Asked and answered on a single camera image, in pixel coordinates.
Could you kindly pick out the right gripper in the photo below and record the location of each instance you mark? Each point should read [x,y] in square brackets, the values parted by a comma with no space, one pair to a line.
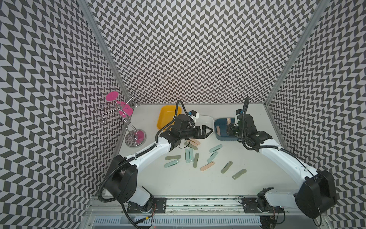
[230,130]

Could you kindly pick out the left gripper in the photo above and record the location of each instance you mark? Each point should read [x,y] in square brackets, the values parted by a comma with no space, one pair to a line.
[203,131]

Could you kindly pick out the pink knife bottom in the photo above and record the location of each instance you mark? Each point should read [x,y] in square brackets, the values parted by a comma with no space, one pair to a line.
[218,131]

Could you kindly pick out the dark teal storage box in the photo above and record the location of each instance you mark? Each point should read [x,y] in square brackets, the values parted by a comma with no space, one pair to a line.
[222,123]

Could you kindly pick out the pink knife diagonal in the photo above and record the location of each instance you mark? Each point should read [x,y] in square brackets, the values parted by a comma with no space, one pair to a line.
[206,167]

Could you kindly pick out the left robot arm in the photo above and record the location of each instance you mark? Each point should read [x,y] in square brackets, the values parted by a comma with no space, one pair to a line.
[120,181]

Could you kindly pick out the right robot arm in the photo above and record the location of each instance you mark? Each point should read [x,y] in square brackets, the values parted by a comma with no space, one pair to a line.
[315,193]

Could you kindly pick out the white storage box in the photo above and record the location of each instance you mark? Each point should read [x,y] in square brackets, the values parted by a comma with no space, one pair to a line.
[205,120]

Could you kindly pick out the yellow storage box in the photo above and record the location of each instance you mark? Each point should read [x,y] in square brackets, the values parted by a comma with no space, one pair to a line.
[166,115]

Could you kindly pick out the upper pink knife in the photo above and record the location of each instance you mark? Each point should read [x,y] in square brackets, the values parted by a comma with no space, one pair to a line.
[196,141]

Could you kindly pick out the olive knife under pink pair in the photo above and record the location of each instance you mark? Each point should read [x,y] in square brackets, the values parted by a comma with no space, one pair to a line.
[191,146]

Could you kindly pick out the mint knife centre right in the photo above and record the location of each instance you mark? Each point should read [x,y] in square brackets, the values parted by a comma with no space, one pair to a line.
[191,155]

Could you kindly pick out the olive knife centre vertical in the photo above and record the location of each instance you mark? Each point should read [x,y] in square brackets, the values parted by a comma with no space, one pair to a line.
[195,160]

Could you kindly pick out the mint knife centre left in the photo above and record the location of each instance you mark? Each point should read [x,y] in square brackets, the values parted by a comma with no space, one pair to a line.
[187,155]

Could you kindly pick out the mint knife middle right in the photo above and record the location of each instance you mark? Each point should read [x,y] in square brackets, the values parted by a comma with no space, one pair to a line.
[212,157]

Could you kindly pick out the olive knife left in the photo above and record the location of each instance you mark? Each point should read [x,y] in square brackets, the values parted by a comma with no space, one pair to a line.
[173,157]

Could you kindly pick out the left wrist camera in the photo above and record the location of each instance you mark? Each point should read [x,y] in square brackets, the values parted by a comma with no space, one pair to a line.
[194,115]

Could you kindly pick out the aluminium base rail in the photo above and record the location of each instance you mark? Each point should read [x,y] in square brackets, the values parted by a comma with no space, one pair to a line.
[202,205]

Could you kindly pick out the wire rack with pink discs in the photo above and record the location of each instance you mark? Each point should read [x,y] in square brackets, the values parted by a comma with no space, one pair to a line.
[119,110]

